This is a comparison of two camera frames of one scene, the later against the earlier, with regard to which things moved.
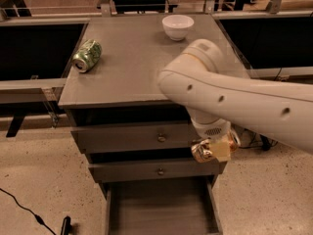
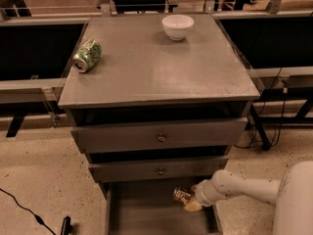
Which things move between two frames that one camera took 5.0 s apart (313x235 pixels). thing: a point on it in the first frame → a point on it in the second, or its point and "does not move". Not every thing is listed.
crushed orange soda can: x=200 y=148 → x=182 y=196
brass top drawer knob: x=161 y=138 does not move
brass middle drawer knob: x=160 y=172 does not move
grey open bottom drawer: x=161 y=209 does not move
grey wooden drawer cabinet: x=139 y=144 does not move
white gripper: x=213 y=131 → x=201 y=194
